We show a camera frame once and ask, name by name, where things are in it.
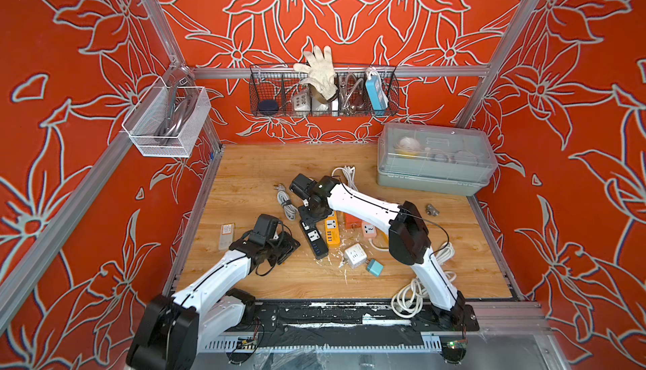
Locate white wire mesh basket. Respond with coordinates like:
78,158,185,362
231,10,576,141
122,78,210,158

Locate teal cube plug adapter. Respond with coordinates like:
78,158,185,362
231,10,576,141
366,259,384,277

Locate white grey cables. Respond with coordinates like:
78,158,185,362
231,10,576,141
273,182,299,222

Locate white cube plug adapter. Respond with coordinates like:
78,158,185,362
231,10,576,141
343,243,368,269

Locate black power strip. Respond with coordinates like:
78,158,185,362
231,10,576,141
299,219,329,260

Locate red cube plug adapter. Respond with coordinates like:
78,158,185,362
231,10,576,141
344,213,363,230

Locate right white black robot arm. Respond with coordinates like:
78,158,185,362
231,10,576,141
289,174,475,331

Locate yellow strip with teal plug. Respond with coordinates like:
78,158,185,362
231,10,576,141
324,212,341,248

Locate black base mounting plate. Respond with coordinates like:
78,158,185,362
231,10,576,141
254,299,480,335

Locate yellow power strip white cable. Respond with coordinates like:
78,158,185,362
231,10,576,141
330,165,360,192

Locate dark blue round object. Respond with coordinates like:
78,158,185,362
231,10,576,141
257,99,279,116

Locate white socket in basket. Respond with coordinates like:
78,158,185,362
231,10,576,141
291,90,311,116

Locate light blue power strip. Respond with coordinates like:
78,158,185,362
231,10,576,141
365,67,389,116

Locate small grey metal clip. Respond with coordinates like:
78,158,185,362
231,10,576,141
425,203,440,217

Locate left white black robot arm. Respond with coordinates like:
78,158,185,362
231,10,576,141
126,213,300,369

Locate grey lidded plastic box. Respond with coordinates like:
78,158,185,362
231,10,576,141
377,123,498,197

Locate small label card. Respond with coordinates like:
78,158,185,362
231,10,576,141
218,223,235,250

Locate white work glove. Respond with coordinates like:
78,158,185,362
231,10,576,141
293,46,337,102

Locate black wire wall basket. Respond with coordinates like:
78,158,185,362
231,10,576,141
249,64,400,117

